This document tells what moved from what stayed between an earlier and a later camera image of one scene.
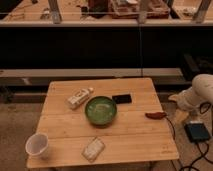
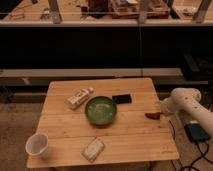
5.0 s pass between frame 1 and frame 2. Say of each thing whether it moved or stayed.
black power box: stayed
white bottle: stayed
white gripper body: moved
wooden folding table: stayed
